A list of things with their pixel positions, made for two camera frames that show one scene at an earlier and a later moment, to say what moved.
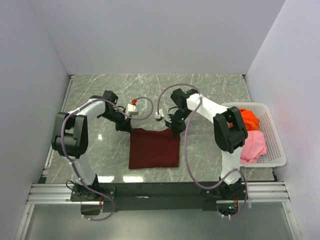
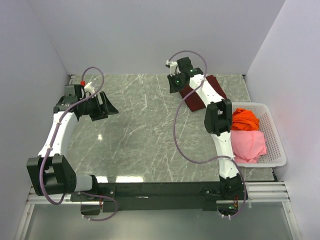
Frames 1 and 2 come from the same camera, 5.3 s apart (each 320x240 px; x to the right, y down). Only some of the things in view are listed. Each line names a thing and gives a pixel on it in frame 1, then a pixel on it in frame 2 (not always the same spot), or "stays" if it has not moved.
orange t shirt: [251, 121] stays
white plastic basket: [275, 155] stays
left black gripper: [125, 125] → [99, 114]
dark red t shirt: [157, 149] → [193, 101]
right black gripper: [176, 128] → [172, 88]
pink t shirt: [254, 147] stays
